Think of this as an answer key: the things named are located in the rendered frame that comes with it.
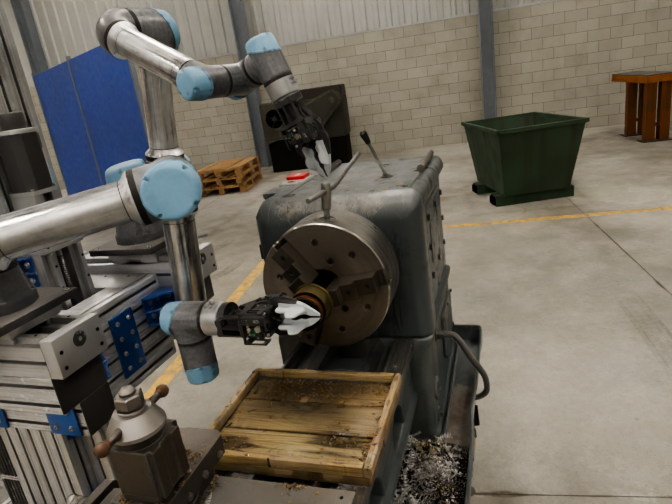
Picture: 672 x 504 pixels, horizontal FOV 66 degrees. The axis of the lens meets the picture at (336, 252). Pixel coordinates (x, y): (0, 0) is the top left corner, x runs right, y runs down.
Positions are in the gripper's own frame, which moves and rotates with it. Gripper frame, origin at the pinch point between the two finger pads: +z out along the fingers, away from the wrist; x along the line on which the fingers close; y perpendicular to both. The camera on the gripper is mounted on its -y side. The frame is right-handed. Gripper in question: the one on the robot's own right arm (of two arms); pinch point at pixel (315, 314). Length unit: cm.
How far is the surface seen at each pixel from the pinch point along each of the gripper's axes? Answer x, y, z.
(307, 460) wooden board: -17.9, 21.9, 3.4
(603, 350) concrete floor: -110, -180, 80
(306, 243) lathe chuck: 10.7, -15.0, -6.0
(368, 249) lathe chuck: 8.6, -15.3, 8.5
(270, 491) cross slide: -11.3, 36.1, 4.0
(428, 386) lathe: -37, -31, 16
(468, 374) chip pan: -55, -66, 22
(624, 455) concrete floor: -109, -98, 76
